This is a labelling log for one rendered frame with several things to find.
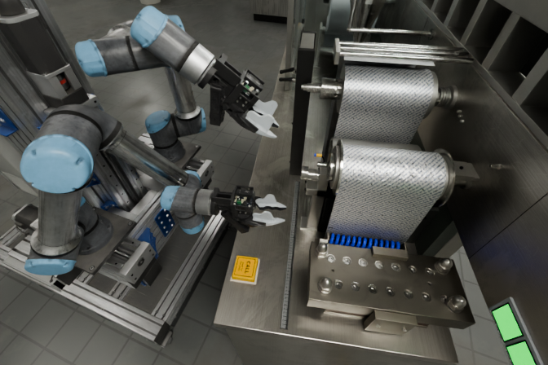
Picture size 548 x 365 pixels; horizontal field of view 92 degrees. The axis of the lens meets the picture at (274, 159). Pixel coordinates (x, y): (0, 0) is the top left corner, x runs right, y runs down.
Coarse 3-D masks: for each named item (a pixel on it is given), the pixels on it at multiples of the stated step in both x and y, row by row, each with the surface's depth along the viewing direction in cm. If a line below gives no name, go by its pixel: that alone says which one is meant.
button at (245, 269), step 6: (240, 258) 85; (246, 258) 85; (252, 258) 85; (240, 264) 84; (246, 264) 84; (252, 264) 84; (234, 270) 82; (240, 270) 82; (246, 270) 82; (252, 270) 82; (234, 276) 81; (240, 276) 81; (246, 276) 81; (252, 276) 81
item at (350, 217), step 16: (336, 208) 71; (352, 208) 70; (368, 208) 69; (384, 208) 68; (400, 208) 67; (416, 208) 66; (336, 224) 77; (352, 224) 75; (368, 224) 74; (384, 224) 73; (400, 224) 72; (416, 224) 71; (400, 240) 78
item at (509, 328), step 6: (504, 306) 50; (498, 312) 52; (504, 312) 50; (510, 312) 49; (498, 318) 51; (504, 318) 50; (510, 318) 49; (498, 324) 51; (504, 324) 50; (510, 324) 49; (516, 324) 47; (504, 330) 50; (510, 330) 48; (516, 330) 47; (504, 336) 50; (510, 336) 48
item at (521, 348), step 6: (522, 342) 46; (510, 348) 48; (516, 348) 47; (522, 348) 46; (510, 354) 48; (516, 354) 47; (522, 354) 46; (528, 354) 44; (516, 360) 47; (522, 360) 46; (528, 360) 44
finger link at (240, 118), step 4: (232, 112) 58; (232, 116) 58; (236, 116) 58; (240, 116) 58; (244, 116) 59; (236, 120) 59; (240, 120) 58; (244, 120) 59; (240, 124) 59; (244, 124) 59; (248, 124) 60; (252, 124) 60; (248, 128) 60; (252, 128) 60; (256, 128) 60
